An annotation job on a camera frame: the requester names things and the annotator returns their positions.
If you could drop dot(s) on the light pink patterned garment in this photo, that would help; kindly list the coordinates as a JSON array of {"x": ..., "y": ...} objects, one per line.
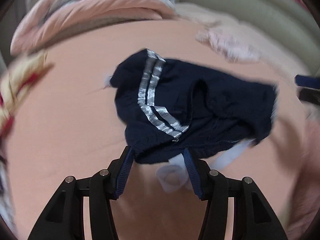
[{"x": 227, "y": 46}]

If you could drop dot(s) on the pink bed sheet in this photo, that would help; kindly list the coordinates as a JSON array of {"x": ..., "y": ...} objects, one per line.
[{"x": 68, "y": 125}]

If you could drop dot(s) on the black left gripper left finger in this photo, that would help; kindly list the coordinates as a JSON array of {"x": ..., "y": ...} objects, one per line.
[{"x": 63, "y": 216}]

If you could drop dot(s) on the grey-green padded headboard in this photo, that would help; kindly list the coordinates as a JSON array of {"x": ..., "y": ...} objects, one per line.
[{"x": 285, "y": 21}]

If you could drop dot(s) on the pink folded quilt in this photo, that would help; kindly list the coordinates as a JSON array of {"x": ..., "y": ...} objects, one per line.
[{"x": 49, "y": 18}]

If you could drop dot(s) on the navy shorts with silver stripes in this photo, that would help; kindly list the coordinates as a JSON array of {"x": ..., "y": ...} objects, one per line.
[{"x": 169, "y": 106}]

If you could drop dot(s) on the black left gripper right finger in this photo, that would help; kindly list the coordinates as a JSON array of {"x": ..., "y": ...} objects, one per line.
[{"x": 253, "y": 216}]

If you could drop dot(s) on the cream white blanket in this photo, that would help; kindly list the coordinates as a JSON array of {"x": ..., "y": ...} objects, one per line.
[{"x": 270, "y": 50}]

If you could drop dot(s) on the cream and red garment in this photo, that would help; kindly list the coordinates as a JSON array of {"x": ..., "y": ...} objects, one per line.
[{"x": 23, "y": 74}]

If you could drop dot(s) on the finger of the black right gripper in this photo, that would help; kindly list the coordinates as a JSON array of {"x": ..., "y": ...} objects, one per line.
[{"x": 307, "y": 82}]

